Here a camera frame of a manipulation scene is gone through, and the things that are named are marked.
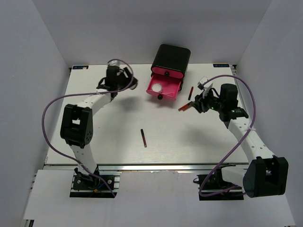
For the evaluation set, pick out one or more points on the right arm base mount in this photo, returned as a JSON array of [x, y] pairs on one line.
[[213, 185]]

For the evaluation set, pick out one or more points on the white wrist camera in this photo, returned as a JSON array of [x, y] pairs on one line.
[[115, 63], [204, 85]]

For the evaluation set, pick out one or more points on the left blue table sticker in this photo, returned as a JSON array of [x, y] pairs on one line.
[[80, 67]]

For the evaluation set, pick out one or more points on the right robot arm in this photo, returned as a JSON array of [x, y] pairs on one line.
[[266, 174]]

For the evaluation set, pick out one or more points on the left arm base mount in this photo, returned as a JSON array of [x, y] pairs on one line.
[[87, 186]]

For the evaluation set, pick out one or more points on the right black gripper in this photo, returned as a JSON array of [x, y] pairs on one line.
[[199, 103]]

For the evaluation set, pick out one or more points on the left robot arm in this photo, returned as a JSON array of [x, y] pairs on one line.
[[77, 121]]

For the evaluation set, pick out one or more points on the black drawer cabinet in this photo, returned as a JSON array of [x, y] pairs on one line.
[[172, 57]]

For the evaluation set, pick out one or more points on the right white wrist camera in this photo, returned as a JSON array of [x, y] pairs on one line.
[[204, 85]]

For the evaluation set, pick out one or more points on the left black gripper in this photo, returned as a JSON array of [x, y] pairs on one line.
[[128, 74]]

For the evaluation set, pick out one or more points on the right blue table sticker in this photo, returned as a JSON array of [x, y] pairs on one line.
[[221, 65]]

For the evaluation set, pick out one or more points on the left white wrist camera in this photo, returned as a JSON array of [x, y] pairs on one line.
[[115, 63]]

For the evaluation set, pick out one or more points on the round gold powder compact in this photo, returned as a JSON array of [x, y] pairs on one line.
[[133, 86]]

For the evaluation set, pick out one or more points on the blue table sticker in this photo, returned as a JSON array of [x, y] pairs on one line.
[[221, 65], [80, 67]]

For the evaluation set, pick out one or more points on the dark red lip gloss tube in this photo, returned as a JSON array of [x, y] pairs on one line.
[[143, 137]]

